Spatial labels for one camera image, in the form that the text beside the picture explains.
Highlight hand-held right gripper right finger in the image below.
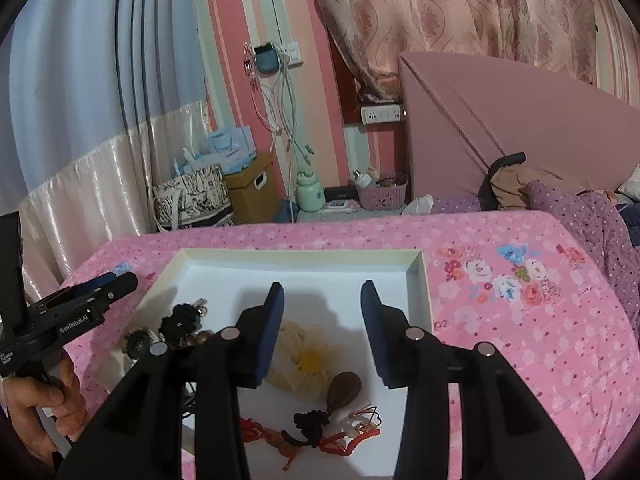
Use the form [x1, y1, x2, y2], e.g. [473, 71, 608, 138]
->
[360, 280, 586, 480]

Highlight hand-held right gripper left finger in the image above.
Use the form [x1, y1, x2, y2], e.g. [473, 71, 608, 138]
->
[57, 281, 286, 480]

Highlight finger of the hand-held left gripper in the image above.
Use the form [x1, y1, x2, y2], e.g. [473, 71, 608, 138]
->
[45, 272, 139, 319]
[30, 272, 122, 312]

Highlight cream flower scrunchie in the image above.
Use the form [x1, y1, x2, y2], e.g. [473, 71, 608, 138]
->
[265, 322, 346, 403]

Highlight black cord wooden pendant charm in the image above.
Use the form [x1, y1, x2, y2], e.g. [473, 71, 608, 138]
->
[280, 371, 363, 448]

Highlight black scrunchie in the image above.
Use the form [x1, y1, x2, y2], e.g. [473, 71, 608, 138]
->
[159, 297, 208, 348]

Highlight white shallow box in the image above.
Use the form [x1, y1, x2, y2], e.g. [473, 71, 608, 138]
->
[97, 247, 436, 480]

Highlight brown wooden bead bracelet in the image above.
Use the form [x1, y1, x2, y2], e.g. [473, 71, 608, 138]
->
[172, 330, 223, 352]

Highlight red knotted cord charm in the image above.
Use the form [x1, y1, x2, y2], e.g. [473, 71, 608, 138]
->
[240, 402, 383, 466]

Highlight person's left hand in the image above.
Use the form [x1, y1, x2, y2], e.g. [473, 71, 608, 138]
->
[0, 349, 92, 467]

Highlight black white patterned tote bag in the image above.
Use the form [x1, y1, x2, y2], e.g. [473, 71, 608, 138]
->
[151, 162, 237, 233]

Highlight white tissue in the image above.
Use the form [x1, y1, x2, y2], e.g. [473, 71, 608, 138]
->
[401, 194, 435, 216]

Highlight pink plastic basket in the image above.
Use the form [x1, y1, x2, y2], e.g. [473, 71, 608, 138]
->
[355, 172, 408, 211]

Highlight brown cardboard box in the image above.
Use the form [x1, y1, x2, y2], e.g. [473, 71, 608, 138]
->
[222, 152, 281, 226]

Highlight green water bottle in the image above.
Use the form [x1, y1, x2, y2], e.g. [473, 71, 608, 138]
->
[294, 169, 323, 215]

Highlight light blue gift bag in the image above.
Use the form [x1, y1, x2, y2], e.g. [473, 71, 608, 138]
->
[172, 149, 226, 179]
[206, 127, 257, 161]

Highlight blue and white curtain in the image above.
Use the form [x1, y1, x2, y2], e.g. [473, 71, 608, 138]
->
[0, 0, 211, 306]

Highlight brown cloth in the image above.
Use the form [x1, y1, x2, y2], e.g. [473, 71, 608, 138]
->
[490, 165, 576, 211]

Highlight white power strip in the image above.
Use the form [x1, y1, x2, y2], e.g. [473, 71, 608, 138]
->
[360, 104, 405, 123]

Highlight purple dotted quilt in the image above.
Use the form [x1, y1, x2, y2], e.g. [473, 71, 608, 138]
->
[430, 180, 640, 331]

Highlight pink padded headboard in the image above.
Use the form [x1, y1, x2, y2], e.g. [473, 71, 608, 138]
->
[397, 50, 640, 211]

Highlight blue pouch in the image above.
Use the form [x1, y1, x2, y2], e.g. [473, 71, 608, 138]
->
[254, 42, 282, 75]

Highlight white cloth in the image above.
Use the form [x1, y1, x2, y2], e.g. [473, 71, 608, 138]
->
[617, 162, 640, 196]

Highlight pink patterned curtain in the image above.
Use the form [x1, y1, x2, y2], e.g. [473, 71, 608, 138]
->
[305, 0, 601, 103]

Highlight black strap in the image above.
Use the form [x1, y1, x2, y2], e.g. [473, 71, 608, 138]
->
[477, 151, 527, 211]

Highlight hanging charger cables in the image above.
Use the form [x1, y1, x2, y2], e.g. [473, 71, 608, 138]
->
[245, 55, 313, 161]

